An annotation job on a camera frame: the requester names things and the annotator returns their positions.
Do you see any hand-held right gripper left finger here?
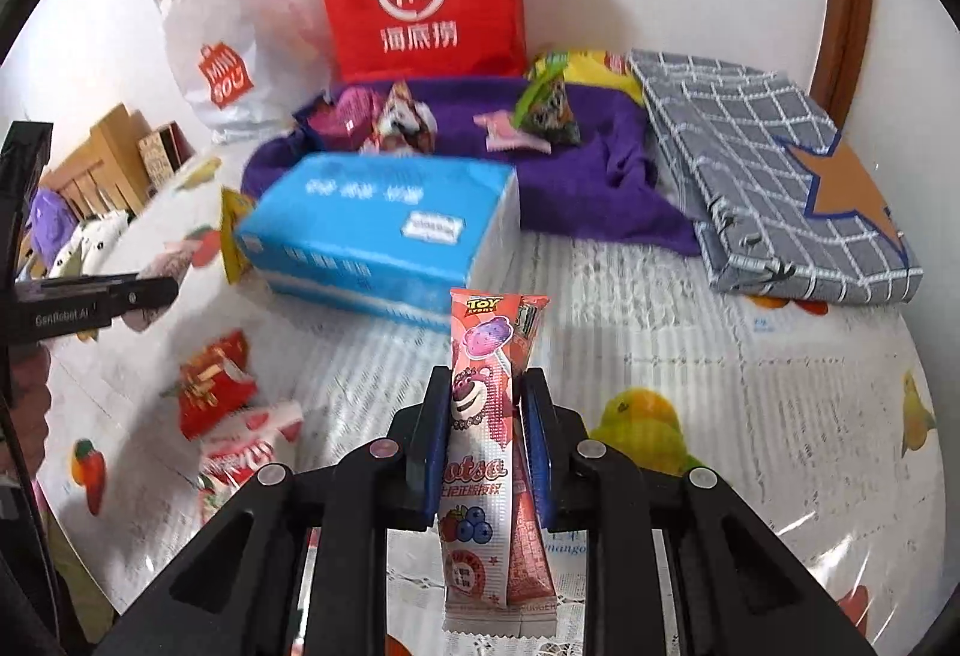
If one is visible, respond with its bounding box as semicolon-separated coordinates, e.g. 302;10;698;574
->
94;365;455;656

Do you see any yellow snack packet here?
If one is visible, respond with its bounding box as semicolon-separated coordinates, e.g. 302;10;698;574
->
219;187;257;286

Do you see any long pink lollipop packet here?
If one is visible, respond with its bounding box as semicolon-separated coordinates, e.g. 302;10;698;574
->
437;287;560;640

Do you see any grey checked folded cloth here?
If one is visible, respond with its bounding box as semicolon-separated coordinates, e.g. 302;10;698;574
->
626;48;925;306

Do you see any purple towel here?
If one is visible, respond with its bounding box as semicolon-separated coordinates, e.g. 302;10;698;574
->
240;77;702;258

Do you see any green snack packet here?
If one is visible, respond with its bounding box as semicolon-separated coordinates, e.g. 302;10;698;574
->
514;52;582;148

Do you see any purple cloth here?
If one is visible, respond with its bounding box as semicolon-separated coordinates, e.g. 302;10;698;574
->
28;189;76;252

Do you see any white patterned pillow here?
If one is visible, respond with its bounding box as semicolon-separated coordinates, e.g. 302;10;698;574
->
45;209;132;278

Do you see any yellow snack bag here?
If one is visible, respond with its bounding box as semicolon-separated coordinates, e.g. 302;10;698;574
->
525;50;646;106

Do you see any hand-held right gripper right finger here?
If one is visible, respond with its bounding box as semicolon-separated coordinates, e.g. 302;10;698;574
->
521;369;878;656

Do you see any blue tissue pack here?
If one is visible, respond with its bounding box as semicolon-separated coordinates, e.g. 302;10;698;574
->
234;152;520;333

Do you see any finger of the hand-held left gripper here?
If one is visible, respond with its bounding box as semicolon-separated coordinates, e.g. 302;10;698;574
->
105;275;181;327

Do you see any white plastic bag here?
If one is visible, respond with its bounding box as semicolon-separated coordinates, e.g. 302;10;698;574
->
152;0;335;145

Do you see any wooden headboard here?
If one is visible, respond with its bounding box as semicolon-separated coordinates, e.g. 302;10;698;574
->
41;104;155;222

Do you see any purple snack packet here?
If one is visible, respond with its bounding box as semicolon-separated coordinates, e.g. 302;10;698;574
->
307;86;387;151

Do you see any brown card box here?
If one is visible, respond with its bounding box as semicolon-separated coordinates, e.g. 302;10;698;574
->
137;123;197;184

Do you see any person's left hand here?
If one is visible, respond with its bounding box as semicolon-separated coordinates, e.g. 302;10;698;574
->
11;341;52;477

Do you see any brown and white snack packet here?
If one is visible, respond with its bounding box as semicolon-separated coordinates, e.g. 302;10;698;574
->
367;80;437;156

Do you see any red and white snack packet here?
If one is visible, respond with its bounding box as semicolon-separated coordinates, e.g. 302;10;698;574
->
196;401;305;526

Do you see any fruit-print tablecloth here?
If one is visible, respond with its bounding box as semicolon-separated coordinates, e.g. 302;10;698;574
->
34;153;942;656

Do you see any brown wooden door frame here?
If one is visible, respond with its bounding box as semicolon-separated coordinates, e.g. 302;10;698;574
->
810;0;877;117

